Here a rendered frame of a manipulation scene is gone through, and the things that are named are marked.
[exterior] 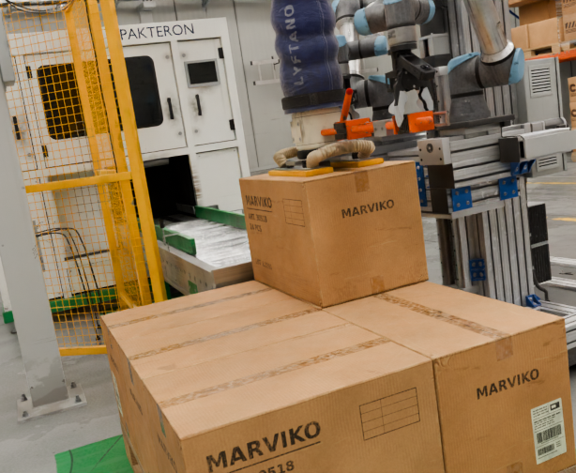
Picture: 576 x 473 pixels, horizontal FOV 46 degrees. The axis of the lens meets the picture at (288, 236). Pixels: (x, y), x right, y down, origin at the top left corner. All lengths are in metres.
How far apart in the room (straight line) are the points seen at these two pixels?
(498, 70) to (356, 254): 0.82
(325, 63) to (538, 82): 1.01
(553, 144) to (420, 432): 1.32
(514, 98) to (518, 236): 0.56
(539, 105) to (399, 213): 0.98
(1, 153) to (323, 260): 1.66
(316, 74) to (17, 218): 1.57
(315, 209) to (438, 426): 0.76
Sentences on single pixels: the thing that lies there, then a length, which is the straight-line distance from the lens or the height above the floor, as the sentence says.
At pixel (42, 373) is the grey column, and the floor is 0.17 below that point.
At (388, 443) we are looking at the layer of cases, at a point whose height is 0.38.
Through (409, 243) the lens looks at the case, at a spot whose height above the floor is 0.68.
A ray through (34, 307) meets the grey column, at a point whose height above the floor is 0.48.
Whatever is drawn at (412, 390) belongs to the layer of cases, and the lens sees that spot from 1.59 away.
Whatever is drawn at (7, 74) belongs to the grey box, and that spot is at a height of 1.50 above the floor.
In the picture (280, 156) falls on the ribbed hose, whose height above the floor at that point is 1.01.
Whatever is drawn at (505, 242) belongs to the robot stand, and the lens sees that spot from 2.89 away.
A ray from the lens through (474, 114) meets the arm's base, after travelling 2.50.
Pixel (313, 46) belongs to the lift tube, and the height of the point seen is 1.35.
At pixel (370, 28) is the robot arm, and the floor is 1.35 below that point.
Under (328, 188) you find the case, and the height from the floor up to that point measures 0.91.
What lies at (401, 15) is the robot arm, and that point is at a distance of 1.84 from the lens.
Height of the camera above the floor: 1.11
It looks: 9 degrees down
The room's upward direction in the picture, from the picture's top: 8 degrees counter-clockwise
